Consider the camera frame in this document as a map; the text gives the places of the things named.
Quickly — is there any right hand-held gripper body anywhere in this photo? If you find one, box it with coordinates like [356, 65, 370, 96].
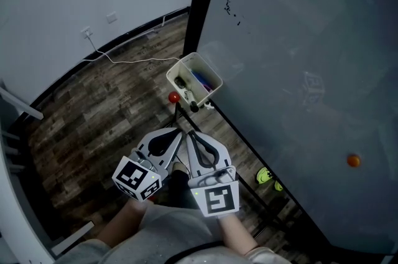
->
[187, 164, 241, 219]

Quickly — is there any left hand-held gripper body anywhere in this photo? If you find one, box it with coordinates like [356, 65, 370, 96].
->
[111, 148, 170, 203]

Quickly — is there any person's left forearm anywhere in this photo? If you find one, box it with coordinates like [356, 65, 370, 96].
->
[96, 200, 149, 248]

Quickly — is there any person's right forearm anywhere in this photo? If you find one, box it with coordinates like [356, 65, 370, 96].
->
[217, 213, 259, 256]

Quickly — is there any blue object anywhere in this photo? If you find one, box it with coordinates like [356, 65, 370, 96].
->
[190, 68, 213, 90]

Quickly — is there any large black-framed whiteboard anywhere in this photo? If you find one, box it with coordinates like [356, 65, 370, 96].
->
[195, 0, 398, 256]

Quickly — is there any person's beige shoe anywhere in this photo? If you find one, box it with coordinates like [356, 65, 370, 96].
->
[172, 162, 189, 178]

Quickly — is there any person's black trouser leg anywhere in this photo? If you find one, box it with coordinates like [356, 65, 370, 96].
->
[163, 171, 200, 210]

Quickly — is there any person's grey shirt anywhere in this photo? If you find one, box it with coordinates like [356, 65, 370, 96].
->
[54, 203, 293, 264]

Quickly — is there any white plastic holder bin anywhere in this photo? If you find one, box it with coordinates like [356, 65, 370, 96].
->
[165, 52, 224, 110]

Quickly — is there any white desk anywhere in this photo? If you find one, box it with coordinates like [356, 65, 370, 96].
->
[0, 78, 94, 264]

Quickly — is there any orange round magnet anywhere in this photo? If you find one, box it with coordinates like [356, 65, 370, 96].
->
[346, 153, 361, 168]

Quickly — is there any black shoulder strap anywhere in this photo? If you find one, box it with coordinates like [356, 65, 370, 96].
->
[167, 240, 226, 264]

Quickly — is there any white power cable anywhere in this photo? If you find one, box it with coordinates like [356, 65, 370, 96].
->
[82, 33, 182, 65]

